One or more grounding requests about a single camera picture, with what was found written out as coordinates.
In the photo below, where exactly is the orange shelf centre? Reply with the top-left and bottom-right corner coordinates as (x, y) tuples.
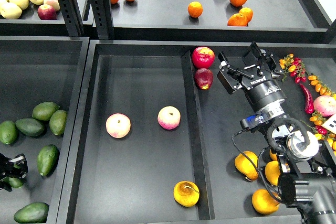
(187, 2), (203, 18)

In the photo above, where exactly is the dark green avocado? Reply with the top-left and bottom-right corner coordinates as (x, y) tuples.
(6, 177), (24, 189)

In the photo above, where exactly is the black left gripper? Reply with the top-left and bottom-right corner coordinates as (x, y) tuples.
(0, 153), (28, 191)

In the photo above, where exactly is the orange cherry tomato bunch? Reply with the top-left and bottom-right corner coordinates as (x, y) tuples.
(308, 74), (335, 99)

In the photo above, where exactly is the dark avocado left bin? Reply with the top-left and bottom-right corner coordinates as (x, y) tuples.
(15, 118), (45, 137)

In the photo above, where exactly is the black diagonal divider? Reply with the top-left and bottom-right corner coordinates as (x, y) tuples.
(221, 48), (335, 152)

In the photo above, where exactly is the bright red apple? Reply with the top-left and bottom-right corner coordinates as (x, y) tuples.
(192, 47), (215, 69)

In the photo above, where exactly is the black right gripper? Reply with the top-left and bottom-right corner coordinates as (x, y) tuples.
(217, 42), (286, 111)

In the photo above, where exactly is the pink apple right bin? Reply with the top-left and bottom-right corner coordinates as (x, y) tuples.
(313, 95), (335, 117)

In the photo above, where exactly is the yellow pear bottom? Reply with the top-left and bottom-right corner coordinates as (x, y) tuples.
(251, 189), (280, 215)

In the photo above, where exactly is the pink apple left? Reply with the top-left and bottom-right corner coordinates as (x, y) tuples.
(106, 113), (131, 138)

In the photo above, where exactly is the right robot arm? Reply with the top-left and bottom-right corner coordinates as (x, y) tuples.
(217, 43), (335, 223)

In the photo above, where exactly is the black bin divider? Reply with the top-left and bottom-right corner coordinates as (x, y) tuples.
(181, 51), (215, 220)

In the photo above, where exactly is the black left bin tray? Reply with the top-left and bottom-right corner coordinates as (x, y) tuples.
(1, 36), (89, 223)

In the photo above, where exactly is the orange shelf behind front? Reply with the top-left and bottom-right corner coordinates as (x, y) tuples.
(239, 7), (254, 23)

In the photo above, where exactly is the dark red apple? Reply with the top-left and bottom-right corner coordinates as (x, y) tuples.
(194, 68), (213, 90)

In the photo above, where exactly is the cherry tomato bunch upper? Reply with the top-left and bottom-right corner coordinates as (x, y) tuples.
(279, 54), (307, 83)

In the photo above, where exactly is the cherry tomato bunch lower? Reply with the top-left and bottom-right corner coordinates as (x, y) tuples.
(302, 111), (335, 154)

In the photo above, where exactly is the light green avocado far left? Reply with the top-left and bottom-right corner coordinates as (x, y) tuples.
(0, 121), (18, 145)

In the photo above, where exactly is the white label card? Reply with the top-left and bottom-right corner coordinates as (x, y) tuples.
(322, 114), (336, 134)

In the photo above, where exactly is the black upper left shelf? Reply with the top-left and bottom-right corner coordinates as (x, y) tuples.
(0, 0), (95, 37)

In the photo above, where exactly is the green avocado top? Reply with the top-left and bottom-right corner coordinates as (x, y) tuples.
(32, 101), (60, 121)

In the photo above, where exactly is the black bin tray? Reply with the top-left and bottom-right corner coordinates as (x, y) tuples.
(56, 40), (300, 223)
(1, 36), (89, 223)

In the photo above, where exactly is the green avocado right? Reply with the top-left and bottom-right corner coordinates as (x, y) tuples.
(49, 110), (67, 136)

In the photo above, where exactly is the pink apple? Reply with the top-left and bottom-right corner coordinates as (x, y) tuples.
(157, 106), (181, 130)
(106, 113), (131, 138)

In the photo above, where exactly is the green avocado standing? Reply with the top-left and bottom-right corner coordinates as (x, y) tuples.
(37, 144), (59, 176)

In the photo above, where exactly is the yellow pear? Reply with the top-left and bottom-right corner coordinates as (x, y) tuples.
(173, 180), (200, 207)
(265, 161), (280, 186)
(269, 149), (278, 161)
(234, 151), (258, 181)
(251, 189), (280, 215)

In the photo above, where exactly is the red chili pepper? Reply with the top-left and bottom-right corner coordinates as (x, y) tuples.
(299, 84), (314, 114)

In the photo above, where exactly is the black shelf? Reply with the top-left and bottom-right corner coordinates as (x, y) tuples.
(0, 0), (95, 37)
(111, 0), (335, 44)

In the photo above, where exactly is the pink apple centre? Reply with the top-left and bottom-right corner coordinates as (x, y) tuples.
(157, 106), (181, 130)

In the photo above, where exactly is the black middle bin tray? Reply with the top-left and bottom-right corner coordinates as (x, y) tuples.
(56, 40), (300, 223)

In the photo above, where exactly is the dark avocado bottom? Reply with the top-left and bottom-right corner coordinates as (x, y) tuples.
(14, 202), (49, 223)

